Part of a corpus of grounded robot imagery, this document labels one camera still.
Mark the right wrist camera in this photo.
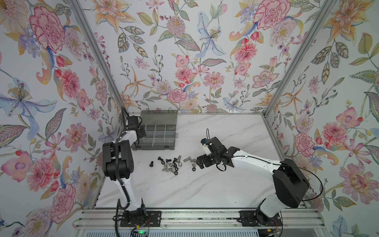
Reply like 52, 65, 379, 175
202, 142, 211, 156

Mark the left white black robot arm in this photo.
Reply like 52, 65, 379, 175
102, 116, 146, 211

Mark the black socket screw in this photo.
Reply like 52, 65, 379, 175
158, 157, 165, 165

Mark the left aluminium corner post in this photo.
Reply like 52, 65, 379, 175
68, 0, 129, 115

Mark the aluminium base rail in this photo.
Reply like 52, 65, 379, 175
73, 208, 325, 230

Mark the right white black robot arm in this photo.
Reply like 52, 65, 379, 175
196, 137, 310, 219

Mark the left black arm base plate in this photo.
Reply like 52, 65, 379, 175
119, 210, 162, 227

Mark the aluminium corner post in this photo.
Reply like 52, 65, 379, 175
262, 0, 335, 119
68, 0, 129, 115

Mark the right aluminium corner post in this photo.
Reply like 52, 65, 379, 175
262, 0, 335, 119

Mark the grey plastic organizer box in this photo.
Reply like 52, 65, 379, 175
132, 110, 178, 151

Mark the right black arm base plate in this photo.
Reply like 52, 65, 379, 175
239, 210, 282, 227

